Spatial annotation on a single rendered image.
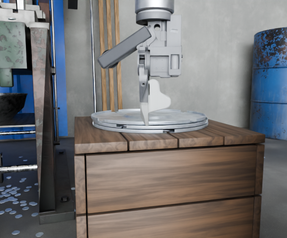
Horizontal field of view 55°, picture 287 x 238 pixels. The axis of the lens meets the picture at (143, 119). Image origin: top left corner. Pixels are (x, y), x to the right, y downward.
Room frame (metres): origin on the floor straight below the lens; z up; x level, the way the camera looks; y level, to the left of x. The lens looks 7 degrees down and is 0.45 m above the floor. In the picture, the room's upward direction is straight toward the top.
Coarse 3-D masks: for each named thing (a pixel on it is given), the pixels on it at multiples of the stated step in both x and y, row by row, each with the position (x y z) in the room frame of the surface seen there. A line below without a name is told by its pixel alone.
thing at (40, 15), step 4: (0, 4) 1.08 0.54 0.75; (4, 4) 1.09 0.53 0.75; (8, 4) 1.09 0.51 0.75; (12, 4) 1.10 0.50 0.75; (12, 8) 1.10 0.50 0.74; (28, 8) 1.11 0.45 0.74; (32, 8) 1.12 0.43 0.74; (36, 8) 1.12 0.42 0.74; (40, 8) 1.14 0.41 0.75; (36, 12) 1.11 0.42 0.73; (40, 12) 1.12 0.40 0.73; (40, 16) 1.12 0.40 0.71; (44, 16) 1.12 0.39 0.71; (40, 20) 1.16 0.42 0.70; (44, 20) 1.16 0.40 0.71
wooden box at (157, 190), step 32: (96, 128) 0.62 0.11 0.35; (224, 128) 0.62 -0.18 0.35; (96, 160) 0.47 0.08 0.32; (128, 160) 0.48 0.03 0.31; (160, 160) 0.50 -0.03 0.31; (192, 160) 0.51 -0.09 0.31; (224, 160) 0.53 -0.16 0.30; (256, 160) 0.55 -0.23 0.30; (96, 192) 0.47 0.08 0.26; (128, 192) 0.48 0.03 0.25; (160, 192) 0.50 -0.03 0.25; (192, 192) 0.51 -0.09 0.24; (224, 192) 0.53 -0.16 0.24; (256, 192) 0.55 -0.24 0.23; (96, 224) 0.47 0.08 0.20; (128, 224) 0.48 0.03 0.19; (160, 224) 0.50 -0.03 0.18; (192, 224) 0.51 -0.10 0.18; (224, 224) 0.53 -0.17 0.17; (256, 224) 0.55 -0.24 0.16
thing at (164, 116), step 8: (96, 112) 0.74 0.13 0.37; (104, 112) 0.78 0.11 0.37; (112, 112) 0.79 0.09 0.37; (120, 112) 0.81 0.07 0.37; (128, 112) 0.79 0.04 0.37; (136, 112) 0.73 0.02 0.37; (152, 112) 0.73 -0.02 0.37; (160, 112) 0.73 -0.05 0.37; (168, 112) 0.79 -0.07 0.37; (176, 112) 0.79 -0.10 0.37; (184, 112) 0.79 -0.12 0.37; (192, 112) 0.77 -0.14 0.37; (200, 112) 0.73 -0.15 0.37; (96, 120) 0.62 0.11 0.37; (104, 120) 0.60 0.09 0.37; (112, 120) 0.58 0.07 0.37; (120, 120) 0.57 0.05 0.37; (128, 120) 0.62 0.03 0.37; (136, 120) 0.62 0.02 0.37; (152, 120) 0.62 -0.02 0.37; (160, 120) 0.62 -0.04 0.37; (168, 120) 0.62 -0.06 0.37; (176, 120) 0.62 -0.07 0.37; (184, 120) 0.58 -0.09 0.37; (192, 120) 0.62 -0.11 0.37; (200, 120) 0.62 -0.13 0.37
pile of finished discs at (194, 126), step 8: (104, 128) 0.60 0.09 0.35; (112, 128) 0.58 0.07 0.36; (120, 128) 0.57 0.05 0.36; (128, 128) 0.56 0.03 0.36; (136, 128) 0.56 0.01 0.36; (144, 128) 0.56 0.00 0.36; (152, 128) 0.55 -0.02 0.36; (160, 128) 0.56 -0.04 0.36; (168, 128) 0.56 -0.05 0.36; (176, 128) 0.61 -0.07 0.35; (184, 128) 0.57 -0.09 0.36; (192, 128) 0.58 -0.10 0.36; (200, 128) 0.60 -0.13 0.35
